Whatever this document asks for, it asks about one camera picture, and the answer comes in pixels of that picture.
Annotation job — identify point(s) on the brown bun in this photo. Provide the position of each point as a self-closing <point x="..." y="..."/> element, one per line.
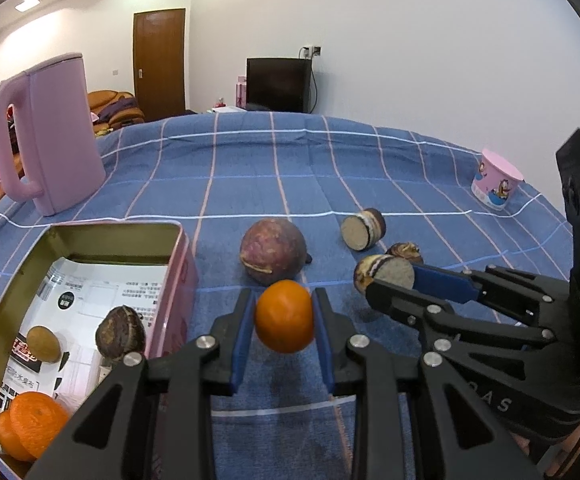
<point x="119" y="332"/>

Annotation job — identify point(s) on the black television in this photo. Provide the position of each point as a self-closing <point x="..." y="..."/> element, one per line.
<point x="275" y="85"/>

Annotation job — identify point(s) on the brown wooden door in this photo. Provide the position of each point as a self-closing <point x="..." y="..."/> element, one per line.
<point x="159" y="60"/>

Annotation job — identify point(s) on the wall power socket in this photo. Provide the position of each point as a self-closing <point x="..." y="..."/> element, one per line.
<point x="312" y="51"/>

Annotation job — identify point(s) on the blue plaid tablecloth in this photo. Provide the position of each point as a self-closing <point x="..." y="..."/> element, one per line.
<point x="270" y="170"/>

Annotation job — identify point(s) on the brown longan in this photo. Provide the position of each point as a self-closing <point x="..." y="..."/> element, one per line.
<point x="43" y="344"/>

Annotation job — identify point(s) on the pink tin box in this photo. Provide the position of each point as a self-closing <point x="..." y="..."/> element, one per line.
<point x="182" y="280"/>

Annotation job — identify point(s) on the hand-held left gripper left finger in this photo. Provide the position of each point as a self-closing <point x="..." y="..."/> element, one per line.
<point x="237" y="340"/>

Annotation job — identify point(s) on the purple passion fruit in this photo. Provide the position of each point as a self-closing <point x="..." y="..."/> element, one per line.
<point x="272" y="250"/>

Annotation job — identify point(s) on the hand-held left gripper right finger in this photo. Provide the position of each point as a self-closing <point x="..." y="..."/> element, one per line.
<point x="322" y="340"/>

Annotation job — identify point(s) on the white television stand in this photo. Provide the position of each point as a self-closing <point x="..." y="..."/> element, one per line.
<point x="224" y="108"/>

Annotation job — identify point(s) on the pink cartoon mug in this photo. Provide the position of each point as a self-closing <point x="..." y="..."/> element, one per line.
<point x="495" y="185"/>

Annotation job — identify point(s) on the purple blanket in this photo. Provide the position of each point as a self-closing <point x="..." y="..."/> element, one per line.
<point x="119" y="110"/>

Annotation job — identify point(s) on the small brown leather sofa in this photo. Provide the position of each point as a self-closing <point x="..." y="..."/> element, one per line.
<point x="104" y="97"/>

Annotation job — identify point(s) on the large orange mandarin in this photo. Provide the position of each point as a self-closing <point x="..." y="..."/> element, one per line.
<point x="37" y="422"/>

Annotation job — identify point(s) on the dark sugarcane piece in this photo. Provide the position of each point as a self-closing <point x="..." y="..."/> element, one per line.
<point x="387" y="270"/>
<point x="360" y="230"/>

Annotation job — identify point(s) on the pink electric kettle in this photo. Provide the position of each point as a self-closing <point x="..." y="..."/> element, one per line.
<point x="59" y="135"/>

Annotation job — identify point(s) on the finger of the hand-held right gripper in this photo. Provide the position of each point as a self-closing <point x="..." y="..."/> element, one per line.
<point x="445" y="284"/>
<point x="400" y="302"/>

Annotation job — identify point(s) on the dark brown water chestnut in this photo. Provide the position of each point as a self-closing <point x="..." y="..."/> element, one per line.
<point x="404" y="251"/>

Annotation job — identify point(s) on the white printed leaflet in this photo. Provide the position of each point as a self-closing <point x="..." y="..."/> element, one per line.
<point x="99" y="290"/>

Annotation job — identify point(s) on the square recessed ceiling light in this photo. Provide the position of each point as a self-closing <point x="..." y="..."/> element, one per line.
<point x="25" y="4"/>

